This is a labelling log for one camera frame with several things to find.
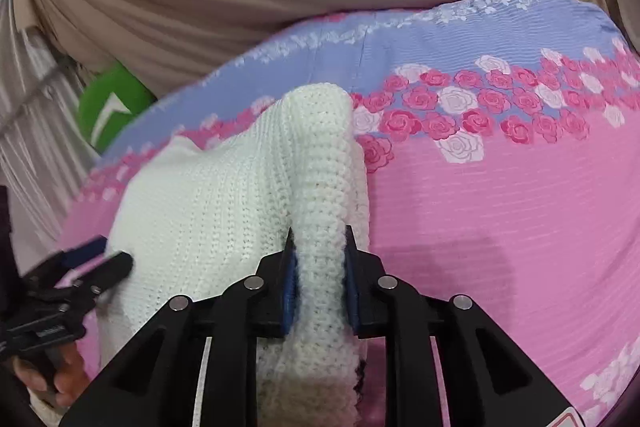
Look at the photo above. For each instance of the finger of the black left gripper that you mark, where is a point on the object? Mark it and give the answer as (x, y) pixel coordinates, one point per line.
(103, 277)
(53, 269)

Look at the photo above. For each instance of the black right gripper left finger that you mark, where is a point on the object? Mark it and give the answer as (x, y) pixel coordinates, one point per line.
(194, 362)

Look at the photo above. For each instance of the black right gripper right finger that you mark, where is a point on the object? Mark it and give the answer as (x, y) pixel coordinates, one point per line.
(448, 363)

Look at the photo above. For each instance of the white knit sweater red stripes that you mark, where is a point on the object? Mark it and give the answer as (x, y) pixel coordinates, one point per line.
(196, 221)

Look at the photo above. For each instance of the person's left hand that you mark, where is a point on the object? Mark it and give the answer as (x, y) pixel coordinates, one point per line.
(70, 381)

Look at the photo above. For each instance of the silver pleated curtain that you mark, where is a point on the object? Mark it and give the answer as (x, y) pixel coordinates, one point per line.
(43, 157)

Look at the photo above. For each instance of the green round plush pillow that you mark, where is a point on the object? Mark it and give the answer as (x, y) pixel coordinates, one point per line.
(106, 107)

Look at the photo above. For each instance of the floral pink blue bedspread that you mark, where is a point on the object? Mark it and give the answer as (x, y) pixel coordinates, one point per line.
(501, 145)

